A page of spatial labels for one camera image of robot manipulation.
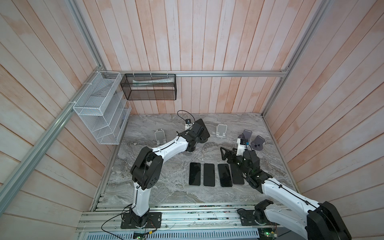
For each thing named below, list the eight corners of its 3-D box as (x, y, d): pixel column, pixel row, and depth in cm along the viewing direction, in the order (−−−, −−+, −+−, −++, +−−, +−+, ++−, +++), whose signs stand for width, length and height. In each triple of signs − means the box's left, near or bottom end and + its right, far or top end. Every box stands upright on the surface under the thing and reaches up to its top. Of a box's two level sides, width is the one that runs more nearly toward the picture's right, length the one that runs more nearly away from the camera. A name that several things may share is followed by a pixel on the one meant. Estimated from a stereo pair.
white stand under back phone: (216, 137, 109) (217, 132, 104) (215, 129, 114) (216, 124, 109) (226, 137, 109) (228, 132, 104) (225, 129, 114) (226, 124, 109)
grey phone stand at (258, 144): (252, 150, 102) (258, 142, 94) (250, 143, 106) (255, 135, 98) (260, 150, 102) (266, 142, 94) (257, 143, 106) (263, 135, 98)
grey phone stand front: (239, 139, 108) (242, 131, 100) (242, 136, 110) (246, 128, 102) (245, 144, 105) (250, 136, 98) (249, 140, 107) (253, 132, 100)
